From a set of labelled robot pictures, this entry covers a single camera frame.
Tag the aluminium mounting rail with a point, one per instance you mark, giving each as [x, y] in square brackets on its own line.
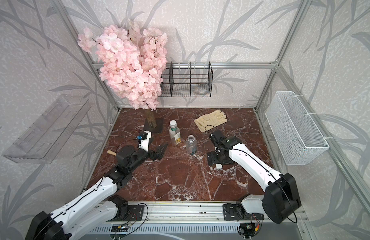
[184, 212]

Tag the green toy rake wooden handle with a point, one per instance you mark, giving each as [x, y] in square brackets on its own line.
[112, 153]

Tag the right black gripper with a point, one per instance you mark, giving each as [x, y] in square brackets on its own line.
[211, 159]

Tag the clear acrylic wall shelf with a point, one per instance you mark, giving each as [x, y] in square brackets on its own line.
[45, 138]

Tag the black wire basket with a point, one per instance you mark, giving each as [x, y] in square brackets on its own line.
[191, 80]

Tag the clear bottle with yellow label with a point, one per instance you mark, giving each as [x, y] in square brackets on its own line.
[175, 135]

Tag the white mesh basket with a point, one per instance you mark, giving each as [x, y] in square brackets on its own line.
[298, 137]

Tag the pink artificial blossom tree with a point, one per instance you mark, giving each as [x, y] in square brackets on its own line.
[133, 61]

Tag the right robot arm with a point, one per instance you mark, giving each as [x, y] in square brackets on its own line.
[281, 196]

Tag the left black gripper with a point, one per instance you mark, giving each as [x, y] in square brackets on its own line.
[158, 155]

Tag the beige work glove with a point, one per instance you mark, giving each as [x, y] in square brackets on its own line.
[208, 121]

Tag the clear bottle with blue label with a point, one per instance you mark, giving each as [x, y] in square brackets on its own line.
[191, 145]

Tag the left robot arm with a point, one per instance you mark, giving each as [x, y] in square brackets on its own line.
[98, 204]

